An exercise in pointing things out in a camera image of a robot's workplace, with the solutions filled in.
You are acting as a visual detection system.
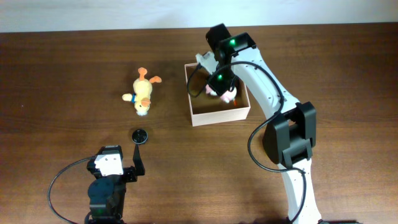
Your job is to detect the pink cardboard box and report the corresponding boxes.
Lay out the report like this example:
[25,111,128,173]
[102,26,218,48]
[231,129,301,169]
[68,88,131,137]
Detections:
[188,80,251,126]

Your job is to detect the pink white duck figure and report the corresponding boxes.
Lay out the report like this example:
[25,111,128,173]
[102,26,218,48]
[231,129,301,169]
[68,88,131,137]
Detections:
[205,85,237,103]

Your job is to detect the yellow plush duck toy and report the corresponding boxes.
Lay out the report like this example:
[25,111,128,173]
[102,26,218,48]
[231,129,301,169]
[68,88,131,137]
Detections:
[122,67,162,116]

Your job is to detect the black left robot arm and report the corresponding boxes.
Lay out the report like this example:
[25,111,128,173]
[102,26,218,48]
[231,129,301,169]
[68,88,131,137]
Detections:
[84,144,146,224]

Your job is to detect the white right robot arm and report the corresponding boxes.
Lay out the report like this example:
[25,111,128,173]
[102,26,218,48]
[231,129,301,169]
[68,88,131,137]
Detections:
[203,24,322,223]

